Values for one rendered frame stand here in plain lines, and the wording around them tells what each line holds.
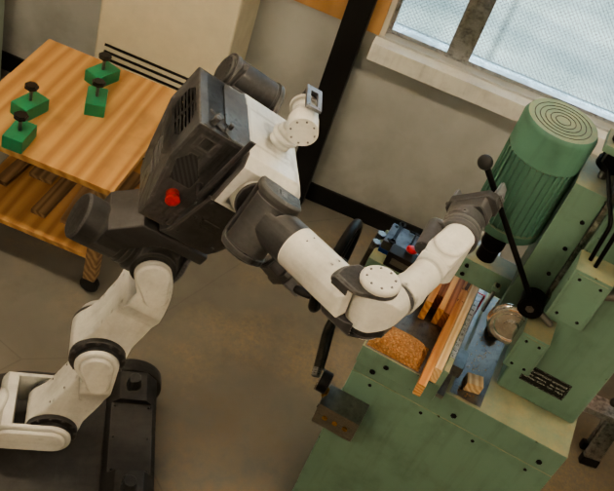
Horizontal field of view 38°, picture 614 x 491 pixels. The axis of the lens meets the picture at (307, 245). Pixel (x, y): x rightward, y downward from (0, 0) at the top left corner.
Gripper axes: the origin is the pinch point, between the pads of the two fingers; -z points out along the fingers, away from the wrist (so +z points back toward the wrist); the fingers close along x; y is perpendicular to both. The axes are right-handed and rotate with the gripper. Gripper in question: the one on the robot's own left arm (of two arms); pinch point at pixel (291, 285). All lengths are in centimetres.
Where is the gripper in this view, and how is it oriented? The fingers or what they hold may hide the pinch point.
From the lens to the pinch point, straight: 247.1
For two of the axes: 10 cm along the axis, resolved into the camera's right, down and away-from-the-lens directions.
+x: 3.6, -0.3, -9.3
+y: 6.9, -6.6, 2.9
